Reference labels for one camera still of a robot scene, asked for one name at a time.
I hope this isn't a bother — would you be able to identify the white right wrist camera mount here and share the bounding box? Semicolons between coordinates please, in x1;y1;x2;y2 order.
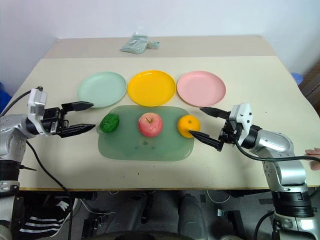
228;102;255;136

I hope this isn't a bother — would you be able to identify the black hanging left arm cable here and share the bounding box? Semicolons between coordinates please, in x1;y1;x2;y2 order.
25;139;75;240

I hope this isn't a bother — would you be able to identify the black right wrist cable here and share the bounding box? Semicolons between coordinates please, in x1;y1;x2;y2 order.
233;141;320;162

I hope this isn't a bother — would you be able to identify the pink plate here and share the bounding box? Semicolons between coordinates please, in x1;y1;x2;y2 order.
176;70;227;108

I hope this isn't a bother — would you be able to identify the thin white cable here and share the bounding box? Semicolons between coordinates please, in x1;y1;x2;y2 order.
205;189;232;204

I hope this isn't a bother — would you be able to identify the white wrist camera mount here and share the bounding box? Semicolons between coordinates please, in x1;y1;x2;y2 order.
228;102;255;136
26;87;48;119

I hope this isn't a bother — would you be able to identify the translucent green tray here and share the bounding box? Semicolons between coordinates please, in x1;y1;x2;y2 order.
96;104;196;162

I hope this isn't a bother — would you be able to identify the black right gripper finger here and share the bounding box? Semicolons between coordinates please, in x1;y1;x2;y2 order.
188;129;226;153
199;106;232;120

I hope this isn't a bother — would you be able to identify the pale green fabric pouch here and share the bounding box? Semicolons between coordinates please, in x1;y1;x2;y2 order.
119;32;161;55

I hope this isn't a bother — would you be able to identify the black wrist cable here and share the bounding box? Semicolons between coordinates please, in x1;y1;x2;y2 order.
0;86;43;116
233;141;320;162

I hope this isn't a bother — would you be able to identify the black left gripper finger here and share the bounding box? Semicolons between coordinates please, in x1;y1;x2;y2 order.
56;123;97;139
61;101;95;113

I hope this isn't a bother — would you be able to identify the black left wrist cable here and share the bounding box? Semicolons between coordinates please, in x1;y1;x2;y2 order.
0;86;43;116

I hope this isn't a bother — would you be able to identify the bumpy green fruit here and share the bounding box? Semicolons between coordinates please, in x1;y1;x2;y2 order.
99;113;121;134

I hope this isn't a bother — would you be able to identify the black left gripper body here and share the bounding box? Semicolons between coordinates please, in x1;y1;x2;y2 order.
40;106;70;136

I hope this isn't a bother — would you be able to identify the bystander bare hand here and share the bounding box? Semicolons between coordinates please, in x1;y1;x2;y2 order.
305;147;320;172

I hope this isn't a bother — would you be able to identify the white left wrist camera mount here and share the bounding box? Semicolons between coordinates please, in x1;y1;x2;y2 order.
26;87;48;119

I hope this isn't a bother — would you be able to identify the black white striped shoe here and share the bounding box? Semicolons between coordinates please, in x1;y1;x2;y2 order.
17;194;77;239

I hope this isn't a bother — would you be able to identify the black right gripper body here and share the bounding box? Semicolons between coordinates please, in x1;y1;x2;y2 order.
218;116;245;147

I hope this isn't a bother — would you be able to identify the orange fruit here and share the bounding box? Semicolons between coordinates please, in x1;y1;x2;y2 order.
177;114;202;139

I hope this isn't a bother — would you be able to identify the blue plastic object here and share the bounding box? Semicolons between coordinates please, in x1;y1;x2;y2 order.
0;81;14;112

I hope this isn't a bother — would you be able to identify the red apple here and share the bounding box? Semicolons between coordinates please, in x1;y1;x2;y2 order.
137;112;164;138

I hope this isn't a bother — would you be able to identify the dark grey rounded shape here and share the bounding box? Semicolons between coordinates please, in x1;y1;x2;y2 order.
177;193;209;240

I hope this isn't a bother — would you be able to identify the light green plate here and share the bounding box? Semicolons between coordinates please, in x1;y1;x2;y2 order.
76;71;128;110

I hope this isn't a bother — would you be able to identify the yellow plate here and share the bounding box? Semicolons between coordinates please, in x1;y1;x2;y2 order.
127;70;177;108

